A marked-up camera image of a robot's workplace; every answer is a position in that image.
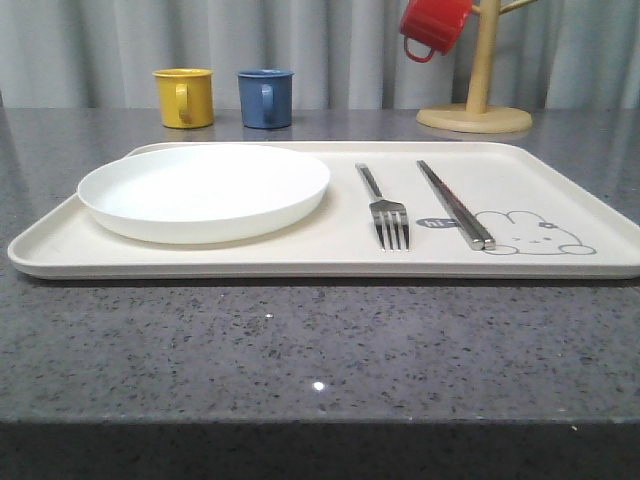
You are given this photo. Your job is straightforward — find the steel fork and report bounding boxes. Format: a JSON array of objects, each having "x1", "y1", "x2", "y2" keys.
[{"x1": 355, "y1": 163, "x2": 410, "y2": 251}]

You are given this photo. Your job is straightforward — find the white round plate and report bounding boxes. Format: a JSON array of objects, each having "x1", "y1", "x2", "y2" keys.
[{"x1": 77, "y1": 144, "x2": 331, "y2": 244}]

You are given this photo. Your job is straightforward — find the blue enamel mug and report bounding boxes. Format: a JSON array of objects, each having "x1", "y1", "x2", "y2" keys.
[{"x1": 237, "y1": 69, "x2": 294, "y2": 129}]

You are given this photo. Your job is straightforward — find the yellow enamel mug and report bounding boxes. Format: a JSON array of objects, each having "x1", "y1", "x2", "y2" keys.
[{"x1": 153, "y1": 68, "x2": 214, "y2": 129}]

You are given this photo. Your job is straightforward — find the wooden mug tree stand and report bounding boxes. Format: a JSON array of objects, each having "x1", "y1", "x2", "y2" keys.
[{"x1": 416, "y1": 0, "x2": 533, "y2": 134}]

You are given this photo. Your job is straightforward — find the cream rabbit serving tray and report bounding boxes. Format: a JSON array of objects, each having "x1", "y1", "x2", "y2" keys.
[{"x1": 8, "y1": 141, "x2": 639, "y2": 279}]

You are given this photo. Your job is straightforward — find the red enamel mug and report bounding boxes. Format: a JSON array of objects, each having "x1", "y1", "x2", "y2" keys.
[{"x1": 400, "y1": 0, "x2": 473, "y2": 63}]

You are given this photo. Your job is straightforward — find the grey curtain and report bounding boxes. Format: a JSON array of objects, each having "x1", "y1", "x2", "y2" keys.
[{"x1": 1, "y1": 1, "x2": 639, "y2": 110}]

